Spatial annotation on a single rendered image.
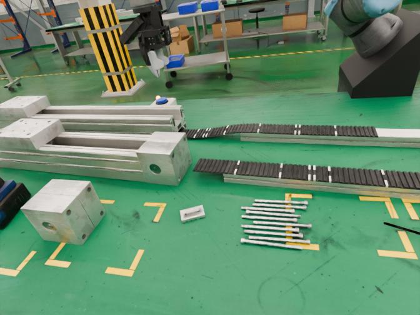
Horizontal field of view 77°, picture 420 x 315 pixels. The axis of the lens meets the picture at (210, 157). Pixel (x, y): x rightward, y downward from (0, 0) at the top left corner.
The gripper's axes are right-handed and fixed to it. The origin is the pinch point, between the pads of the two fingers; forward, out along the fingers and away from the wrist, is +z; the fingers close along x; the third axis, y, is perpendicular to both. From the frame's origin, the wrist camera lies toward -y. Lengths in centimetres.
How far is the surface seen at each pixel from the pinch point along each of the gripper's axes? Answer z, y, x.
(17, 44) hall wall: 69, -913, 658
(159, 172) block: 12.9, 16.5, -36.9
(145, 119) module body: 8.3, 3.6, -18.0
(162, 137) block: 7.1, 15.4, -29.8
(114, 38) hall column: 22, -187, 233
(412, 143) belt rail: 16, 74, -15
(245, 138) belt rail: 15.7, 33.2, -15.1
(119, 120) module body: 8.6, -6.1, -18.0
